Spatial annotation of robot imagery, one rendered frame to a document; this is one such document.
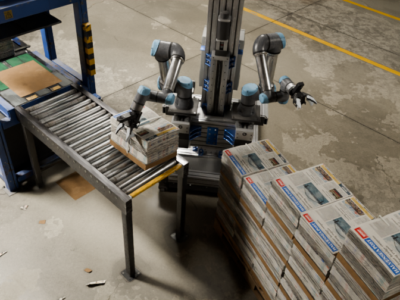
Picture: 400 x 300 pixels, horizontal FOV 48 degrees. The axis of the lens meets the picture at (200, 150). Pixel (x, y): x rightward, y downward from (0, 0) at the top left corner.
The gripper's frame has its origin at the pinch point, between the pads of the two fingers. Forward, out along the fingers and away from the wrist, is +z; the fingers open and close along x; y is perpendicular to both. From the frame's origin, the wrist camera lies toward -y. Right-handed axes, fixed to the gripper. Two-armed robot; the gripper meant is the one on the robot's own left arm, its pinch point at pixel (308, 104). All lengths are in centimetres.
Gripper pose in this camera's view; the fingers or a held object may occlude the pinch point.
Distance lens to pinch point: 297.7
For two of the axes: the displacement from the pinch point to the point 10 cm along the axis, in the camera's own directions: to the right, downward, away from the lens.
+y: 0.7, 7.3, 6.8
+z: 3.4, 6.3, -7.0
